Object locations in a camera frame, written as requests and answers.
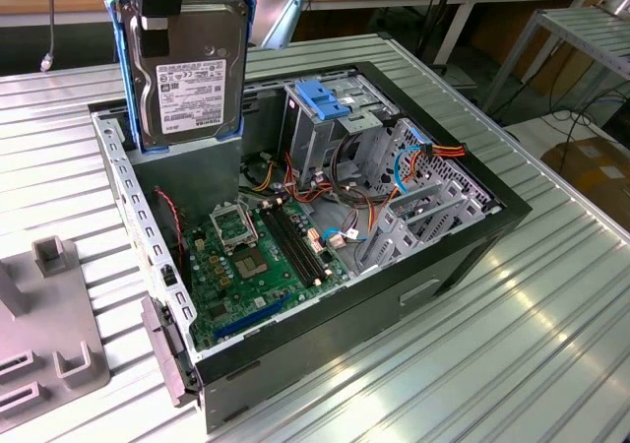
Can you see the green motherboard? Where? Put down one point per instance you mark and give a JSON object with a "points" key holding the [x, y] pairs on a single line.
{"points": [[256, 290]]}

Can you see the black RAM slot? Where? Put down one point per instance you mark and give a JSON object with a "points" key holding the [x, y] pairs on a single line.
{"points": [[288, 248], [302, 243]]}

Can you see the grey metal drive cage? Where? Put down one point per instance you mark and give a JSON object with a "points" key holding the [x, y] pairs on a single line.
{"points": [[307, 138]]}

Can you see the blue expansion slot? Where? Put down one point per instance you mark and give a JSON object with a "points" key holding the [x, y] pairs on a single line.
{"points": [[251, 317]]}

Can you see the metal slat side table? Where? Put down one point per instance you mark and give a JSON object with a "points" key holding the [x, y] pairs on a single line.
{"points": [[581, 29]]}

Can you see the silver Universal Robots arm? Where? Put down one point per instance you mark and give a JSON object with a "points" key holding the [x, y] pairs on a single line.
{"points": [[280, 15]]}

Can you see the brown cardboard box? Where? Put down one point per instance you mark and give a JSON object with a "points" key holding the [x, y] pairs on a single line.
{"points": [[590, 167]]}

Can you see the grey case side latch panel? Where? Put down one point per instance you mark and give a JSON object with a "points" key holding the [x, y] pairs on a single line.
{"points": [[165, 349]]}

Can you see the grey power supply unit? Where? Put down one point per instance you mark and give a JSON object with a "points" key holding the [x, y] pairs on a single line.
{"points": [[197, 177]]}

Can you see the grey parts rack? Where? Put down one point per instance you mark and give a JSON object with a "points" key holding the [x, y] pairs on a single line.
{"points": [[44, 315]]}

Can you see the CPU socket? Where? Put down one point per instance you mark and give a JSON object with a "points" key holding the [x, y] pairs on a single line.
{"points": [[251, 265]]}

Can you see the hard disk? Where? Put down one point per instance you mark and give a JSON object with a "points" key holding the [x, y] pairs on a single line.
{"points": [[197, 93]]}

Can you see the blue plastic drive latch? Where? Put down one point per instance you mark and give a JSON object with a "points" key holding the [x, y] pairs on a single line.
{"points": [[320, 101]]}

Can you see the black open PC case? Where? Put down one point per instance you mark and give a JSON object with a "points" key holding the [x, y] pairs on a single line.
{"points": [[344, 325]]}

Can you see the perforated metal disk bay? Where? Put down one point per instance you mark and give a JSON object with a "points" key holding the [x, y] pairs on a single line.
{"points": [[433, 207]]}

